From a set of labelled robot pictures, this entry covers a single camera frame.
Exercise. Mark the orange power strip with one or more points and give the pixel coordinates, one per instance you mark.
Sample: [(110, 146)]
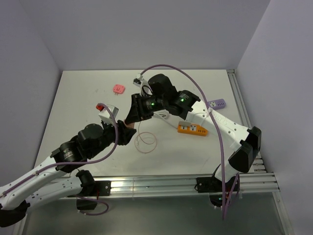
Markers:
[(192, 129)]

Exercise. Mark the pink charger block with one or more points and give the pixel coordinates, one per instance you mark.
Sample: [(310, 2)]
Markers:
[(129, 125)]

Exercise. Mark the purple power strip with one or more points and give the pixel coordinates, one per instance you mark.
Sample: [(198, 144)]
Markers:
[(217, 104)]

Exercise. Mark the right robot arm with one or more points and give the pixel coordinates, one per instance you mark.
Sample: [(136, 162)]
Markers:
[(158, 94)]

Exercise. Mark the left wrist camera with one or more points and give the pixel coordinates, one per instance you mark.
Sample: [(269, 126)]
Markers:
[(107, 113)]

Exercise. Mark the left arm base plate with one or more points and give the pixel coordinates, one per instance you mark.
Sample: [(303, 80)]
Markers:
[(96, 189)]

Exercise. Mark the white plug adapter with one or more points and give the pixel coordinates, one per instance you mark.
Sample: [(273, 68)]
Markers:
[(184, 123)]

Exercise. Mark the aluminium mounting rail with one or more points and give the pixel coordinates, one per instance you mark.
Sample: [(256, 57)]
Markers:
[(181, 185)]

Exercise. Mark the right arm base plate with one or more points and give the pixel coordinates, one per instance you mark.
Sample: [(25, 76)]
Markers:
[(211, 184)]

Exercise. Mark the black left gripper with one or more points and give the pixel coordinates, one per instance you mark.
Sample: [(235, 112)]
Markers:
[(124, 133)]

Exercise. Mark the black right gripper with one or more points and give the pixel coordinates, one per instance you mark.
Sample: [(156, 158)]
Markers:
[(138, 111)]

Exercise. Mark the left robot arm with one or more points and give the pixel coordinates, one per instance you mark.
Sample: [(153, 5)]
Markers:
[(33, 189)]

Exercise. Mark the pink flat plug adapter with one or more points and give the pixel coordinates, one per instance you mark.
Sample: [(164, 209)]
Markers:
[(118, 89)]

